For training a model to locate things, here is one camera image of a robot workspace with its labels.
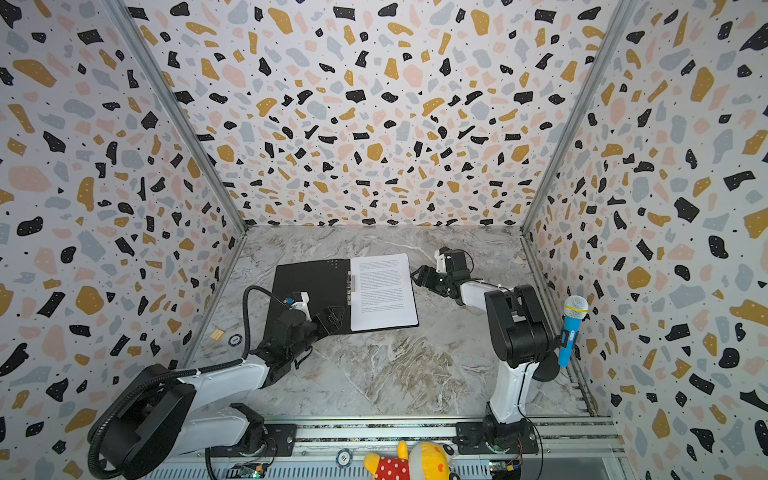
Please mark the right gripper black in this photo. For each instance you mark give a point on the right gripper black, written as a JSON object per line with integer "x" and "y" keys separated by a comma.
{"x": 437, "y": 278}

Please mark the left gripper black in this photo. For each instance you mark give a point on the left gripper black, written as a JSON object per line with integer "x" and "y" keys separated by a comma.
{"x": 331, "y": 324}

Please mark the orange folder black inside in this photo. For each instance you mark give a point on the orange folder black inside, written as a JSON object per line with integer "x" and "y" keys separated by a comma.
{"x": 328, "y": 283}

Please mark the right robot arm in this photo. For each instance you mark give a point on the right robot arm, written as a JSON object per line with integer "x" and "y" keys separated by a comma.
{"x": 520, "y": 337}

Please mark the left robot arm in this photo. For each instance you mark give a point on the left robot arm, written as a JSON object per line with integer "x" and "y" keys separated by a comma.
{"x": 158, "y": 415}

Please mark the small round black token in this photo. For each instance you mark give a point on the small round black token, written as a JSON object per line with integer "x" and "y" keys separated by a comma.
{"x": 235, "y": 340}

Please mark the blue toy microphone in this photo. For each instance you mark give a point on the blue toy microphone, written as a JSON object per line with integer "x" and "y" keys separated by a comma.
{"x": 575, "y": 310}

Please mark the yellow red plush toy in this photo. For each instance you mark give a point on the yellow red plush toy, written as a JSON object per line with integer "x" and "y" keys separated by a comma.
{"x": 423, "y": 461}

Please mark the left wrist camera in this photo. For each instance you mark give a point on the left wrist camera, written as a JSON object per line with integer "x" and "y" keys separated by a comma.
{"x": 299, "y": 301}

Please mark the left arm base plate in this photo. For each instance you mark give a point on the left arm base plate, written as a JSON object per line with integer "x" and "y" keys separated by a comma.
{"x": 268, "y": 440}

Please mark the round white badge on rail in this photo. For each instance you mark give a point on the round white badge on rail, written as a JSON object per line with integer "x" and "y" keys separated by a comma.
{"x": 344, "y": 458}

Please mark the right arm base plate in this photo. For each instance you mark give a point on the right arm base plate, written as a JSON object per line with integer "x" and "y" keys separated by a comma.
{"x": 490, "y": 437}

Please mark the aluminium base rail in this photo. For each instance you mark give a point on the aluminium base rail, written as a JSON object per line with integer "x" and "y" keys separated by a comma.
{"x": 569, "y": 448}

